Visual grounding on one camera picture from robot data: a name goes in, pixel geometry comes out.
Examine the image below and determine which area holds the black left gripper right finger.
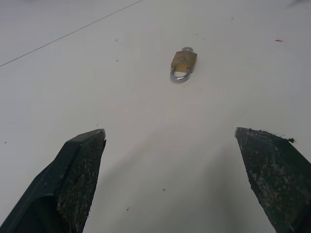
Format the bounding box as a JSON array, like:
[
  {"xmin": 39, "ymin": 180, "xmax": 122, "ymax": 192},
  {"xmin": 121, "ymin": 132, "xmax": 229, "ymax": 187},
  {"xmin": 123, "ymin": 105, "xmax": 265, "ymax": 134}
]
[{"xmin": 234, "ymin": 126, "xmax": 311, "ymax": 233}]

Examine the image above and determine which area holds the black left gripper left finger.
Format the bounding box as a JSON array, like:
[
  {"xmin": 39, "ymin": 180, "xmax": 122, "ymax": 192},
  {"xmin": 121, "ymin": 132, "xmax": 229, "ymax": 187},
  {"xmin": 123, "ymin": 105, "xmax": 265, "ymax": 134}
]
[{"xmin": 0, "ymin": 128, "xmax": 107, "ymax": 233}]

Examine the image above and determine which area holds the brass padlock with silver shackle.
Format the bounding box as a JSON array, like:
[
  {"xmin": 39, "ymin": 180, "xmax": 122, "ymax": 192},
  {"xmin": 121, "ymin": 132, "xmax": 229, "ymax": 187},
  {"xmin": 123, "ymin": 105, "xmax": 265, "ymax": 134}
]
[{"xmin": 170, "ymin": 50, "xmax": 198, "ymax": 83}]

